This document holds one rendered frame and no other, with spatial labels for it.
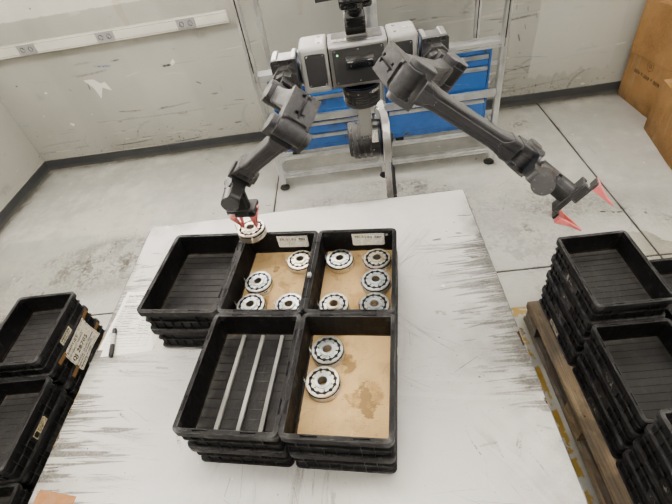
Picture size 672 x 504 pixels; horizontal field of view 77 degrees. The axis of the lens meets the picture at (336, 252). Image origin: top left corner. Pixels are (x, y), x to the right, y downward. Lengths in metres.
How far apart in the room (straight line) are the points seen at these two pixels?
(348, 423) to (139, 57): 3.64
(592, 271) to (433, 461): 1.20
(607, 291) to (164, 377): 1.81
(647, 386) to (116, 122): 4.40
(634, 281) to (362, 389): 1.34
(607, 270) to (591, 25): 2.70
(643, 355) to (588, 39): 3.04
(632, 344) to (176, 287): 1.85
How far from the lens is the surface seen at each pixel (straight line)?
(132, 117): 4.59
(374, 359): 1.37
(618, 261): 2.27
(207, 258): 1.86
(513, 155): 1.22
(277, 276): 1.66
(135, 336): 1.90
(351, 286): 1.56
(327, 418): 1.30
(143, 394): 1.72
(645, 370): 2.08
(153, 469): 1.57
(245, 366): 1.45
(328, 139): 3.34
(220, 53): 4.08
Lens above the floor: 2.00
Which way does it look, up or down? 44 degrees down
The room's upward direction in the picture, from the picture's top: 11 degrees counter-clockwise
